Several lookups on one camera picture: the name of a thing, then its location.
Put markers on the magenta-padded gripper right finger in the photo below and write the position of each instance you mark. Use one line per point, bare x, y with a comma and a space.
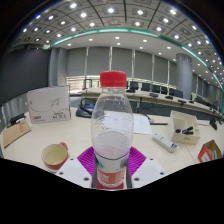
136, 161

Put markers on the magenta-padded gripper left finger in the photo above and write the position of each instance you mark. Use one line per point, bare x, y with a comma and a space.
86, 161

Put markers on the clear red-capped water bottle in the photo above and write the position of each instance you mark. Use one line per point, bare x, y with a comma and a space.
111, 113

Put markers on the red floral ceramic cup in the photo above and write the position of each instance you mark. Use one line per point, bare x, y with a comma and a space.
55, 156

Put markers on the white power strip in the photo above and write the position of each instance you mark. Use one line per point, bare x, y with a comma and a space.
165, 142

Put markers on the white paper sheet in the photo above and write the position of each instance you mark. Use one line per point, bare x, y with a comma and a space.
142, 125

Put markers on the black desk phone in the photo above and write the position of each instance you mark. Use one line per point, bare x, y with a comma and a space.
85, 110

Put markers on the beige open cardboard tray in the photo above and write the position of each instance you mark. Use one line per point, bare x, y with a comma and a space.
186, 138

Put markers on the black stapler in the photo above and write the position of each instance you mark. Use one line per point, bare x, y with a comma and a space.
187, 130

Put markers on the long curved conference desk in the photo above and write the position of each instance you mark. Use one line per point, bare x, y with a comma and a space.
156, 97

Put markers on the open cardboard box red label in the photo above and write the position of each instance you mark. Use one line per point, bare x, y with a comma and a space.
204, 154

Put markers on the white cardboard paper box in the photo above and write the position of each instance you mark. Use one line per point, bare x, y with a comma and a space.
48, 105

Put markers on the black office chairs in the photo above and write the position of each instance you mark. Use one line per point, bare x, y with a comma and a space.
145, 86

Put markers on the brown kraft paper envelope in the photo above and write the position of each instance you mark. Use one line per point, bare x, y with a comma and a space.
16, 133

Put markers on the grey round column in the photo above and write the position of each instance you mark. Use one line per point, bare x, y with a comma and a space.
184, 75

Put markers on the ceiling lights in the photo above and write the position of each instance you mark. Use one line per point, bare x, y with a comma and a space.
110, 10

